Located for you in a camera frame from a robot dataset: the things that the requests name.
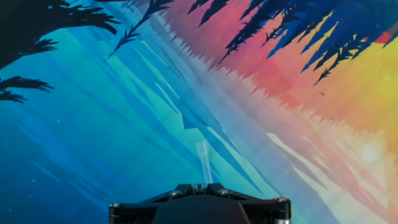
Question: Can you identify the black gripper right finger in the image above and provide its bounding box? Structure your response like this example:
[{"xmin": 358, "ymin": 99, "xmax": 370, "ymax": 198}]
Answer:
[{"xmin": 206, "ymin": 182, "xmax": 292, "ymax": 224}]

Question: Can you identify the large clear pipette tip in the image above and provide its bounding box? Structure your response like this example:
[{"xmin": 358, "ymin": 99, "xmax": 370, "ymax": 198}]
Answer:
[{"xmin": 195, "ymin": 141, "xmax": 215, "ymax": 185}]

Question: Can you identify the forest sunset printed cloth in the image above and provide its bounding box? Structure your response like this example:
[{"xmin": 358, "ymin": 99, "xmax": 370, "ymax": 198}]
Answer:
[{"xmin": 0, "ymin": 0, "xmax": 398, "ymax": 224}]

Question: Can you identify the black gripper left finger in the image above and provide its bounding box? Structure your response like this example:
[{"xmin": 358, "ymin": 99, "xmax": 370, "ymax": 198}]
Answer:
[{"xmin": 108, "ymin": 183, "xmax": 201, "ymax": 224}]

